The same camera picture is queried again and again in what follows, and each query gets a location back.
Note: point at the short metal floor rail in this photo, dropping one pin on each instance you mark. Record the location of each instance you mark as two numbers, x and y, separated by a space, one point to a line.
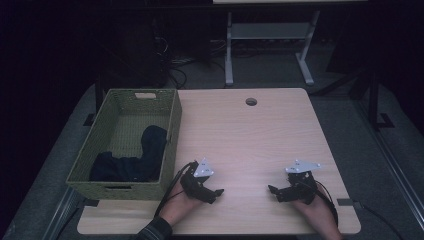
61 213

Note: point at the person's right hand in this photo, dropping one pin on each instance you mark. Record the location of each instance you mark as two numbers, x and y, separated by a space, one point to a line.
318 213

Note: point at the long metal floor rail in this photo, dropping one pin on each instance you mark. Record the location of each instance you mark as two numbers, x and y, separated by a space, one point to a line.
393 160

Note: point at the person's left hand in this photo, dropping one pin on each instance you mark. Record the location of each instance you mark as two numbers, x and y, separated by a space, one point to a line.
176 206

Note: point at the dark blue sock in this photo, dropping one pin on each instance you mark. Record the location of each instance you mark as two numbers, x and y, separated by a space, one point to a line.
153 150

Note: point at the black metal stand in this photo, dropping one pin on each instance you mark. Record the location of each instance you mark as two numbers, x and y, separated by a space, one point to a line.
374 100

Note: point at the white metal stand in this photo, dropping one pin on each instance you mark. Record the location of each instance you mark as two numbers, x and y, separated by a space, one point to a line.
266 30

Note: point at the green woven basket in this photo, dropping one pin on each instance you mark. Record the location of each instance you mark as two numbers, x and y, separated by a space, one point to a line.
100 133

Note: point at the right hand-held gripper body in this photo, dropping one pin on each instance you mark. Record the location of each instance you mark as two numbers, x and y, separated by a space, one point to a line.
301 191

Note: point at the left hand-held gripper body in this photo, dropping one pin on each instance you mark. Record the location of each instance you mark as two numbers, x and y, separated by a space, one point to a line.
195 186

